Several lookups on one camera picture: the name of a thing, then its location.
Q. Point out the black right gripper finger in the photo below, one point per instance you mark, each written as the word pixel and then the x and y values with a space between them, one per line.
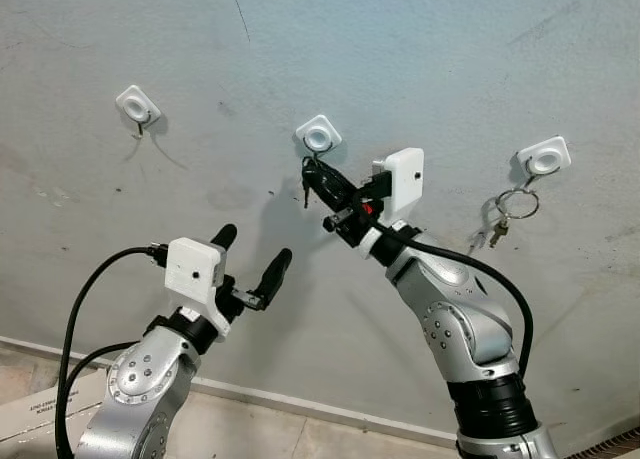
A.
pixel 335 192
pixel 322 169

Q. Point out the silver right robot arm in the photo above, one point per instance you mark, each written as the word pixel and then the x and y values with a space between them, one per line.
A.
pixel 460 319

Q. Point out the printed cardboard box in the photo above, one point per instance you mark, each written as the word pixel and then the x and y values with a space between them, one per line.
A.
pixel 40 409

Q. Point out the metal floor drain grate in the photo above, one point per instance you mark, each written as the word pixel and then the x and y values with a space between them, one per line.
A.
pixel 620 447

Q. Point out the white wall hook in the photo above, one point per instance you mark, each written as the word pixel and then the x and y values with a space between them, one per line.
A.
pixel 545 157
pixel 137 104
pixel 318 135

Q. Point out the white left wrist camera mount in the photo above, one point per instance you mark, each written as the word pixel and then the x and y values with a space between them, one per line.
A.
pixel 193 267

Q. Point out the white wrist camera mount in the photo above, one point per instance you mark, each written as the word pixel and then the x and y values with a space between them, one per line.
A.
pixel 193 267
pixel 402 179

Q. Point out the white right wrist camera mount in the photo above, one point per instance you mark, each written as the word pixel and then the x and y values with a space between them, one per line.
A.
pixel 402 179

